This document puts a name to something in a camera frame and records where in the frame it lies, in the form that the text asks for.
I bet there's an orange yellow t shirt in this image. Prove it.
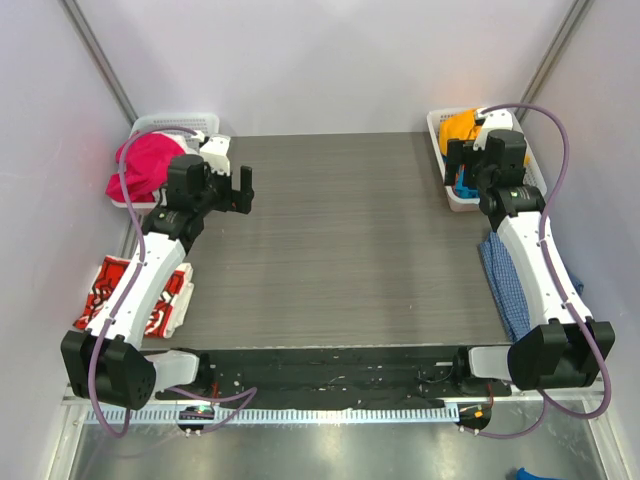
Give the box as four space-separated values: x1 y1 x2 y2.
438 109 531 166

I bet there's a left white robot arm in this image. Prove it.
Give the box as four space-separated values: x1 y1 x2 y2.
61 154 254 410

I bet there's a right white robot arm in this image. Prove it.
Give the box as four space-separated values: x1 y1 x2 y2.
445 129 615 395

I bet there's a right white plastic basket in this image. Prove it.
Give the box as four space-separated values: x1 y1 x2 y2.
426 107 547 213

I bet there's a white plastic basket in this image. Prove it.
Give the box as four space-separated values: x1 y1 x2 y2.
130 113 221 212
426 107 547 213

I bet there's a blue t shirt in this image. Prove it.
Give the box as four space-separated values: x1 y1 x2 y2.
452 166 479 200

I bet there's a pink t shirt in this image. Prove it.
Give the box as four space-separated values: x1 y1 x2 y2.
124 132 193 204

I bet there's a left white plastic basket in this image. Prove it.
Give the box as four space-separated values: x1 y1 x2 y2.
130 113 221 212

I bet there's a red white printed t shirt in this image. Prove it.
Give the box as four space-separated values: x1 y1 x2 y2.
73 255 195 339

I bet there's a blue checkered shirt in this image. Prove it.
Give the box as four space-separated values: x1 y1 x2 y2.
477 232 586 344

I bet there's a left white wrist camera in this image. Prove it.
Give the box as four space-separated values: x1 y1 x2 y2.
186 130 231 176

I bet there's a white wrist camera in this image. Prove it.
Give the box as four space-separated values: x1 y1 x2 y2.
186 130 231 176
473 108 513 150

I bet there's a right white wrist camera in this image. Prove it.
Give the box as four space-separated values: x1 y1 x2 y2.
473 108 513 150

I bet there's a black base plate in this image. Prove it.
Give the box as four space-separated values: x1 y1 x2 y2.
180 345 512 409

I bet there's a white slotted cable duct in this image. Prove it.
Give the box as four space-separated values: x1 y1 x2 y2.
84 405 460 424

